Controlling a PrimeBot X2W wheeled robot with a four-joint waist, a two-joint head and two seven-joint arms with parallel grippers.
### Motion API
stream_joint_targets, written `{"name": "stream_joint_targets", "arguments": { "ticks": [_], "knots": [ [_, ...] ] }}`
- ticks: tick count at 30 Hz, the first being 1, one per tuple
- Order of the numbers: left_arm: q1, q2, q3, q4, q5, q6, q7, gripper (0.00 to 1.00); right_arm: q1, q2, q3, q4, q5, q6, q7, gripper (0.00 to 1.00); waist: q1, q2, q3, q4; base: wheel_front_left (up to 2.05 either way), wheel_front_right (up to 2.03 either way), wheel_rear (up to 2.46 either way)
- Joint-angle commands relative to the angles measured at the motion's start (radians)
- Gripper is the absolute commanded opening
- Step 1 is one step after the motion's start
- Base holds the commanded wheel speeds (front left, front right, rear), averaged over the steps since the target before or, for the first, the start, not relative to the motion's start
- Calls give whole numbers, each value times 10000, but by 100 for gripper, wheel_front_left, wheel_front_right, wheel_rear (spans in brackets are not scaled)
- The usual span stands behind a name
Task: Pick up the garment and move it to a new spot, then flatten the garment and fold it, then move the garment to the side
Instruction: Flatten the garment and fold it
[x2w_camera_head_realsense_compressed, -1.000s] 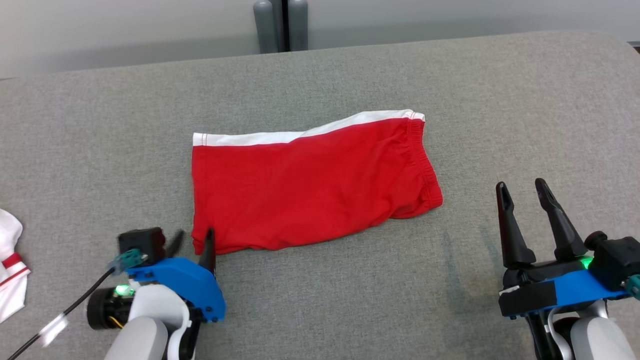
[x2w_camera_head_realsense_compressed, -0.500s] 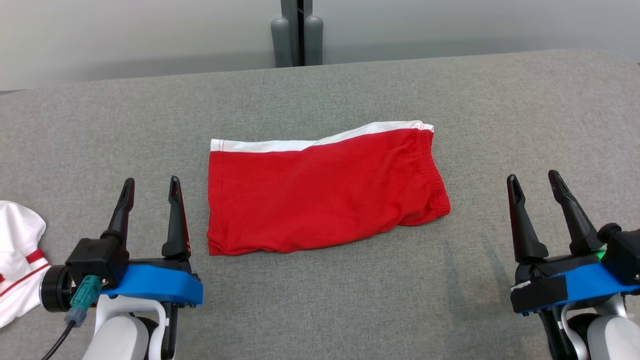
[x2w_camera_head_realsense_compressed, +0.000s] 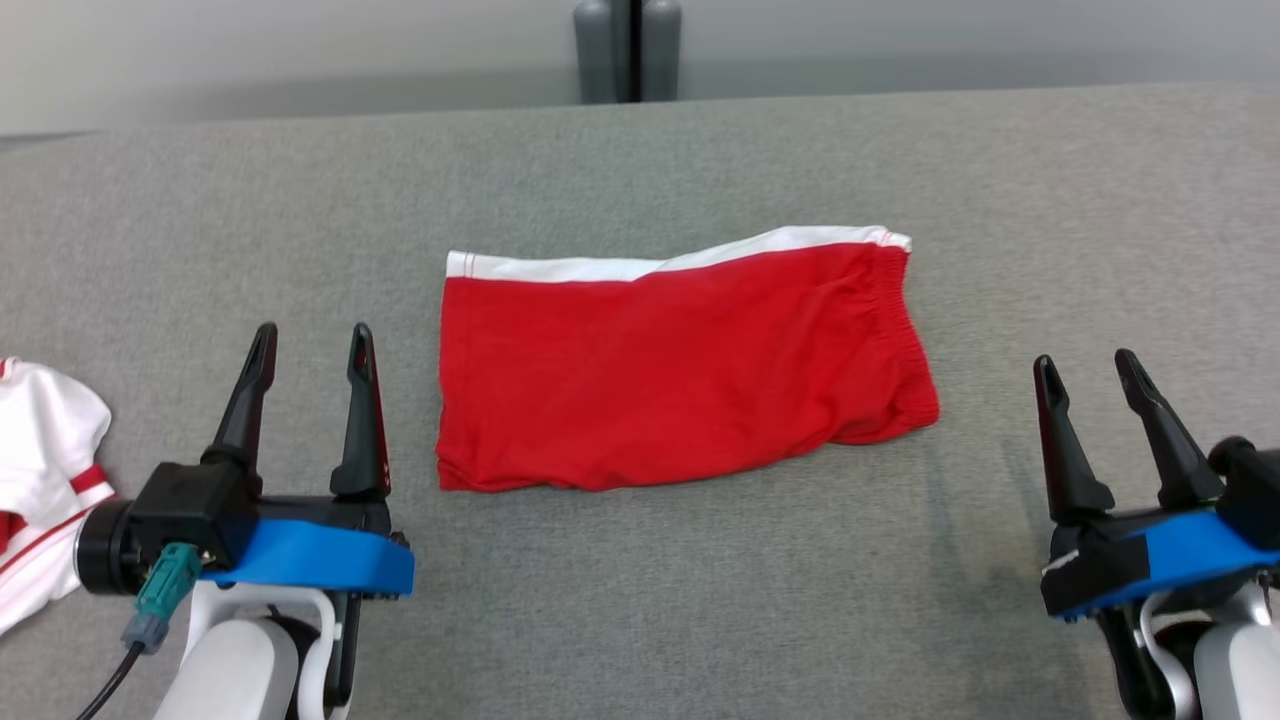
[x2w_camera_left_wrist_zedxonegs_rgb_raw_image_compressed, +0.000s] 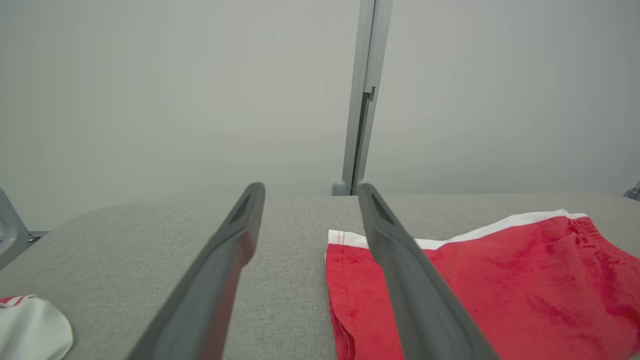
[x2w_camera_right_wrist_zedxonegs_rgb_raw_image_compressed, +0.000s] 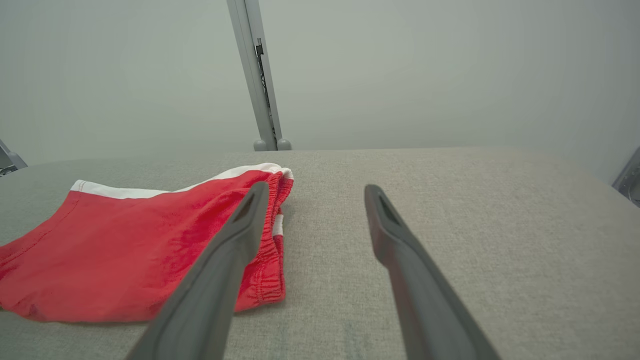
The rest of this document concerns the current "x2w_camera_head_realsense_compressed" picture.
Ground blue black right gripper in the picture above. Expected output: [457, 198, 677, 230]
[1032, 348, 1280, 720]

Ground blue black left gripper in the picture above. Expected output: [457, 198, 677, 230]
[198, 322, 417, 706]

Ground red white striped jersey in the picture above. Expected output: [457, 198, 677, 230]
[0, 356, 119, 637]

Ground red shorts white side stripe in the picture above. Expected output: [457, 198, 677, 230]
[435, 225, 942, 494]

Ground left camera cable teal plug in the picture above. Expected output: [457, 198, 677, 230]
[74, 542, 205, 720]

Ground grey cylindrical post bumper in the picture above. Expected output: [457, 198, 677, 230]
[572, 0, 617, 105]
[641, 0, 684, 103]

